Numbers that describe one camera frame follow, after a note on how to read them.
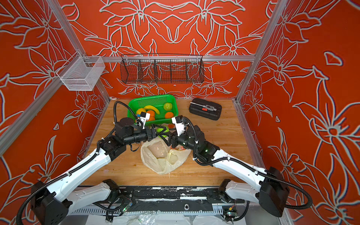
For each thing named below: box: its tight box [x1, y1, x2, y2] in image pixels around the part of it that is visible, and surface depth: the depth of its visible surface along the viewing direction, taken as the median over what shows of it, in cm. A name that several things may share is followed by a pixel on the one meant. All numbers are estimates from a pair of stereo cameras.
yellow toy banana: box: [143, 105, 160, 115], surface depth 112 cm
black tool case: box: [188, 97, 222, 121], surface depth 106 cm
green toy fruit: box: [164, 102, 173, 111], surface depth 109 cm
